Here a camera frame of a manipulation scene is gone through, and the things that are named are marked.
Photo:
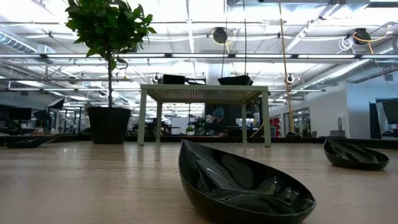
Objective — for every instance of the red background object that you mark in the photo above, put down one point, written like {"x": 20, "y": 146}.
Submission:
{"x": 275, "y": 127}

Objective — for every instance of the black aluminium table frame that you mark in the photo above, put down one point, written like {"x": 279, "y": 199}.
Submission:
{"x": 298, "y": 140}

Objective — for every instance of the black teardrop plate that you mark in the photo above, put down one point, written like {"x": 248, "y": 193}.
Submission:
{"x": 194, "y": 82}
{"x": 248, "y": 186}
{"x": 26, "y": 143}
{"x": 354, "y": 158}

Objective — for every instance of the small plant white pot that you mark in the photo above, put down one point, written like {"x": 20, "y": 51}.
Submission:
{"x": 190, "y": 132}

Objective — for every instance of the green perforated metal shelf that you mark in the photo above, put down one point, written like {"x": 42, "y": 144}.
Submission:
{"x": 202, "y": 88}

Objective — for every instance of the black wavy square plate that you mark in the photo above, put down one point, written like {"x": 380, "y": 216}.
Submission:
{"x": 235, "y": 81}

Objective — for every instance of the green plant in black pot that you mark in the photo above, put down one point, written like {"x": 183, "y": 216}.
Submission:
{"x": 109, "y": 124}

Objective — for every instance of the person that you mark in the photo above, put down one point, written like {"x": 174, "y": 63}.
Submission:
{"x": 217, "y": 119}

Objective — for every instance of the silver ventilation duct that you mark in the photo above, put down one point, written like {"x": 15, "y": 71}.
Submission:
{"x": 342, "y": 73}

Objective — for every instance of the small black square plate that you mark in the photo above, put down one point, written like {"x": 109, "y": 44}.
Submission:
{"x": 174, "y": 79}

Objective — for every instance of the dark monitor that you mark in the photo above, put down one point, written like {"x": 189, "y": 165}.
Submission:
{"x": 20, "y": 113}
{"x": 391, "y": 112}

